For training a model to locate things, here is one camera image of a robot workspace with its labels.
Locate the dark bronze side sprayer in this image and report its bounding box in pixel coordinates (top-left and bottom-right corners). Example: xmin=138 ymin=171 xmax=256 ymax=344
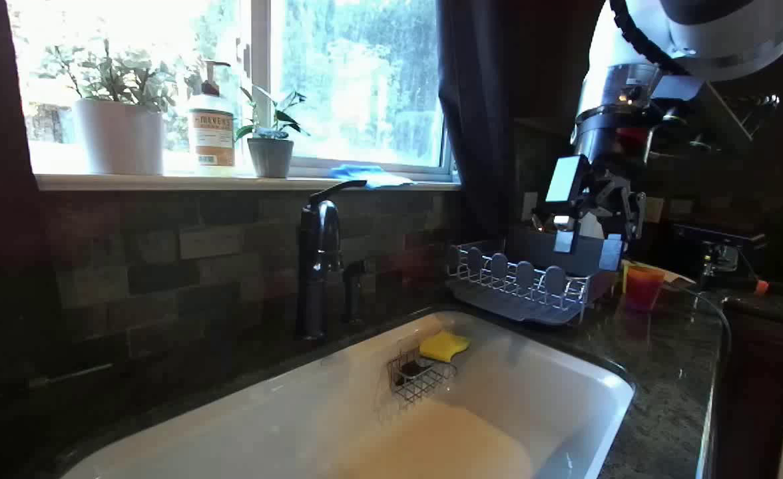
xmin=342 ymin=258 xmax=368 ymax=330

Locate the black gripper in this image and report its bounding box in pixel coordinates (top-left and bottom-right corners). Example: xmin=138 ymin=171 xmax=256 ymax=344
xmin=538 ymin=143 xmax=631 ymax=276

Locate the red plastic cup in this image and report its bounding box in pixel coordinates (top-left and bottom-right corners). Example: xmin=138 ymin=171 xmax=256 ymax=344
xmin=623 ymin=262 xmax=666 ymax=314

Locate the pump soap bottle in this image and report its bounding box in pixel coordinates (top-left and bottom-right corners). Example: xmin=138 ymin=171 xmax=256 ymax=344
xmin=186 ymin=59 xmax=237 ymax=171

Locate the dark bronze kitchen faucet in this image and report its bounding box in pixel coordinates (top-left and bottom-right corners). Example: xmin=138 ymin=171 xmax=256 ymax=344
xmin=297 ymin=179 xmax=370 ymax=346

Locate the white wall outlet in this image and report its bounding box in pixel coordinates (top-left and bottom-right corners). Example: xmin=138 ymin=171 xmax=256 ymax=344
xmin=643 ymin=193 xmax=670 ymax=225

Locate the dark window curtain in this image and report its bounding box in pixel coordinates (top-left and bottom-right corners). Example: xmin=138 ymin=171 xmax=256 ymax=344
xmin=435 ymin=0 xmax=609 ymax=238

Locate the dark wooden base cabinet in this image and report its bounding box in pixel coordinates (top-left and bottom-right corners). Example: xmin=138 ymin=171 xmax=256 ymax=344
xmin=714 ymin=294 xmax=783 ymax=479

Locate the yellow sponge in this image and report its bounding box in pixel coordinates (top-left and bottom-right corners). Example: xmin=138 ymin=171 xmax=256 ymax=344
xmin=419 ymin=330 xmax=474 ymax=365

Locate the wire sponge basket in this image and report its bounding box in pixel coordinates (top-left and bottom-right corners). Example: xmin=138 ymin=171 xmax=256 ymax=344
xmin=386 ymin=350 xmax=459 ymax=402

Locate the black countertop appliance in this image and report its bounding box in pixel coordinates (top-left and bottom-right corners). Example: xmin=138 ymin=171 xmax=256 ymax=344
xmin=671 ymin=221 xmax=771 ymax=288

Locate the white ceramic sink basin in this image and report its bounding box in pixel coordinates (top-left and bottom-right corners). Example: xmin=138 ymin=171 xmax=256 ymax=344
xmin=59 ymin=308 xmax=638 ymax=479

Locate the large white potted plant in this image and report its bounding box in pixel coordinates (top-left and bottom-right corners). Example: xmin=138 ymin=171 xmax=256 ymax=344
xmin=39 ymin=38 xmax=180 ymax=179

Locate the white window frame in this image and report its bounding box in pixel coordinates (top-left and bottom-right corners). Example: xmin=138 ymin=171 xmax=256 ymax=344
xmin=5 ymin=0 xmax=461 ymax=193

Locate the blue dish drying rack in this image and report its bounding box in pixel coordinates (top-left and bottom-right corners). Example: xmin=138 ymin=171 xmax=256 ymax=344
xmin=445 ymin=221 xmax=627 ymax=326

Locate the small grey potted plant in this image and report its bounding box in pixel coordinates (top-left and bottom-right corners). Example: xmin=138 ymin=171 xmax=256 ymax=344
xmin=234 ymin=83 xmax=309 ymax=180

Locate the blue cloth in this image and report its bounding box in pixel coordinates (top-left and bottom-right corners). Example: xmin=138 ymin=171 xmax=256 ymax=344
xmin=325 ymin=163 xmax=417 ymax=188

